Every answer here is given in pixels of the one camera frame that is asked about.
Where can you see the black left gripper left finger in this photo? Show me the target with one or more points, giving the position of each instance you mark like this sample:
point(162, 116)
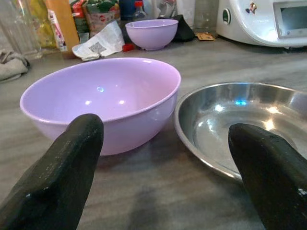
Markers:
point(60, 167)

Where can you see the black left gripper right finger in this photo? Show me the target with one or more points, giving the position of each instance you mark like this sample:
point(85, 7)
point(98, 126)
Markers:
point(271, 172)

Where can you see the white kitchen appliance with screen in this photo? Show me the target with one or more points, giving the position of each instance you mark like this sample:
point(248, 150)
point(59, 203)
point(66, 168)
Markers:
point(251, 24)

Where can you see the clear ribbed glass vessel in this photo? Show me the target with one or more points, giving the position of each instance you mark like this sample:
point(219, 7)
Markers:
point(16, 24)

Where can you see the brown paper tag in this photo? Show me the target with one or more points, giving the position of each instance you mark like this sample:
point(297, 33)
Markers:
point(205, 36)

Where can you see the clear glass jar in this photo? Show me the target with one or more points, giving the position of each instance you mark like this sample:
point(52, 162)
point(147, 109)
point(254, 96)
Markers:
point(206, 16)

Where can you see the stainless steel plate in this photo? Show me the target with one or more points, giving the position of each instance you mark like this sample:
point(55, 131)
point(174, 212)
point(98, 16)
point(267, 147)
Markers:
point(211, 115)

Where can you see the cardboard box with red label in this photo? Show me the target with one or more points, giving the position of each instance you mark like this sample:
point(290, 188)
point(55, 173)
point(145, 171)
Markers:
point(100, 16)

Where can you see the grey crumpled cloth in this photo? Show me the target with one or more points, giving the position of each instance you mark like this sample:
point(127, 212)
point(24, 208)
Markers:
point(12, 67)

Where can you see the small red plastic item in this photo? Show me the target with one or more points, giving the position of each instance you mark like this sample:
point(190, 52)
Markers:
point(127, 47)

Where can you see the lilac plastic bowl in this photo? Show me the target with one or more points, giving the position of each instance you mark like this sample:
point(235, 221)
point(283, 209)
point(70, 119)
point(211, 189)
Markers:
point(153, 36)
point(108, 81)

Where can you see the pink and white packet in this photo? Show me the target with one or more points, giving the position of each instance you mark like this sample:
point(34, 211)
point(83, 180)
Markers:
point(57, 33)

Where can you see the black fabric pouch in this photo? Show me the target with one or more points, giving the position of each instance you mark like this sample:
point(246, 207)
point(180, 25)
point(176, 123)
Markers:
point(183, 30)

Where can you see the dark blue bottle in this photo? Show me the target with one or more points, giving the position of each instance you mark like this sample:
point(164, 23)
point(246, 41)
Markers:
point(127, 9)

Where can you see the clear bottle with red cap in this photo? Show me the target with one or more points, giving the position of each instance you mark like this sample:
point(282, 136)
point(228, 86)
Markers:
point(139, 12)

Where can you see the yellow plastic packet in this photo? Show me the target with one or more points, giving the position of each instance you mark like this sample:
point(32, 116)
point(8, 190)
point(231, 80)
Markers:
point(44, 26)

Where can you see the white printed paper sheet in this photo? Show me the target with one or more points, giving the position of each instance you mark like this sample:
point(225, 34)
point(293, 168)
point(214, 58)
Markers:
point(108, 38)

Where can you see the red and green package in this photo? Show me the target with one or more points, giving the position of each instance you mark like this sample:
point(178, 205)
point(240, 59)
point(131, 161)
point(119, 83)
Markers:
point(79, 16)

